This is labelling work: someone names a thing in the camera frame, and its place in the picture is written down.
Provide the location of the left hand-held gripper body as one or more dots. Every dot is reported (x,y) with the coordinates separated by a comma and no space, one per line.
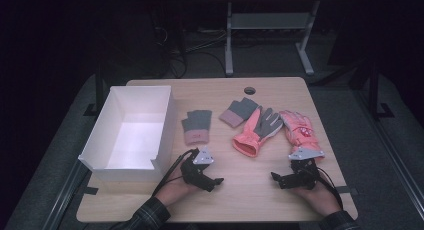
(195,171)

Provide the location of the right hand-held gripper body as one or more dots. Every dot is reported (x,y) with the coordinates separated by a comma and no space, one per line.
(305,173)

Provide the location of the pink glove with print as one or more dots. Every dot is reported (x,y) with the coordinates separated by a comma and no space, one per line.
(301,130)

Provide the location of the grey fingerless glove pink cuff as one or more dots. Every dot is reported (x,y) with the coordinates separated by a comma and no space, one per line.
(239,110)
(197,125)

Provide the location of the pink glove grey palm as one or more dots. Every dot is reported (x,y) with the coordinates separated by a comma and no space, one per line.
(255,135)

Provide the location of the white cardboard box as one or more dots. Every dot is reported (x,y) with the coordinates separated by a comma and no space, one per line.
(133,140)

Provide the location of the person's left hand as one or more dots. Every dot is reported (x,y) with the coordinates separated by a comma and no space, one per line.
(175,191)

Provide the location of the person's right hand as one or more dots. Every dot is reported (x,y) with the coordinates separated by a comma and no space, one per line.
(321,198)

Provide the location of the black tape strip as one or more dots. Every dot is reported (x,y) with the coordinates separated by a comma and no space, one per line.
(348,190)
(90,190)

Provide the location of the black stand leg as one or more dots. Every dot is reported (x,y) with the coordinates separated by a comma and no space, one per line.
(375,90)
(99,90)

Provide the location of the grey metal stand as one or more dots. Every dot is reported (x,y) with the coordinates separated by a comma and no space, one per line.
(266,21)

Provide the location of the metal floor rail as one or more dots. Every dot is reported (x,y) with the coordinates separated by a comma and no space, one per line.
(65,196)
(393,156)

